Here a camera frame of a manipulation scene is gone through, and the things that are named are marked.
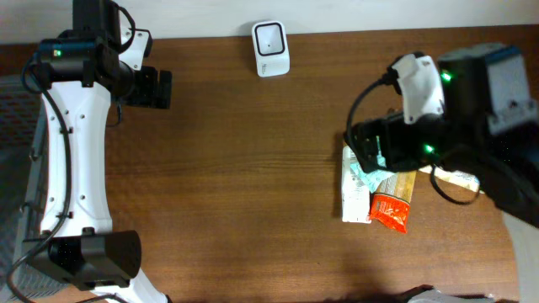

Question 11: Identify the mint green pack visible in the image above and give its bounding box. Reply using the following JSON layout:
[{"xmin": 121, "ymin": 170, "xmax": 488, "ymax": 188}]
[{"xmin": 350, "ymin": 151, "xmax": 395, "ymax": 193}]

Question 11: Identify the orange biscuit pack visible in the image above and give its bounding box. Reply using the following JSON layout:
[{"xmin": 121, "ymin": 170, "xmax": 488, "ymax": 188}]
[{"xmin": 370, "ymin": 172, "xmax": 417, "ymax": 234}]

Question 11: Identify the white tube with tan cap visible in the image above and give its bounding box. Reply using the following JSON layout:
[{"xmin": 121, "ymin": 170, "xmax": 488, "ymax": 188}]
[{"xmin": 341, "ymin": 145, "xmax": 371, "ymax": 224}]

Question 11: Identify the yellow snack bag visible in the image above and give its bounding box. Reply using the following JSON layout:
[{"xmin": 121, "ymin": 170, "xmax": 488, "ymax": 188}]
[{"xmin": 419, "ymin": 166, "xmax": 483, "ymax": 194}]

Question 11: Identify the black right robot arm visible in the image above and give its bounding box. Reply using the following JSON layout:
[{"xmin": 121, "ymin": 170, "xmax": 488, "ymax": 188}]
[{"xmin": 344, "ymin": 43, "xmax": 538, "ymax": 302}]

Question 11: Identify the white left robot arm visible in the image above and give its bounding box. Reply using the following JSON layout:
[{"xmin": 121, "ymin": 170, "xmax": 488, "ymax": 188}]
[{"xmin": 21, "ymin": 0, "xmax": 172, "ymax": 302}]

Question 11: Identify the grey mesh basket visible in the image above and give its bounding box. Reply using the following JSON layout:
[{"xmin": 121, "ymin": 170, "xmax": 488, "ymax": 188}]
[{"xmin": 1, "ymin": 75, "xmax": 47, "ymax": 302}]

